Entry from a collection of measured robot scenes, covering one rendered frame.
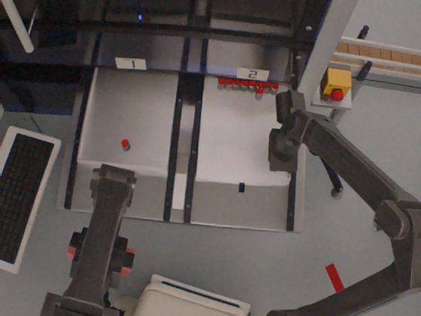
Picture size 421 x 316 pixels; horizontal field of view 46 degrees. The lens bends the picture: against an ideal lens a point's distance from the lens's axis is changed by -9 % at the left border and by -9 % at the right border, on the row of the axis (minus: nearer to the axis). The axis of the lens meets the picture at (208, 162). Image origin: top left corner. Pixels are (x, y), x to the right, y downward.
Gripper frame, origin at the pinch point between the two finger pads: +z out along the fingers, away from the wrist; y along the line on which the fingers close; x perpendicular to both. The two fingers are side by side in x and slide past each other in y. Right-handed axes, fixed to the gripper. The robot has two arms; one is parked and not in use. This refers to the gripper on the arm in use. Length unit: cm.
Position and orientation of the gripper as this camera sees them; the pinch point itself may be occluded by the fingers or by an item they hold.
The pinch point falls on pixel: (277, 162)
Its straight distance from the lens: 133.0
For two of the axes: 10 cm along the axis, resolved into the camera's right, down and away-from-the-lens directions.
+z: -0.4, 3.1, 9.5
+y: 0.8, -9.5, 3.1
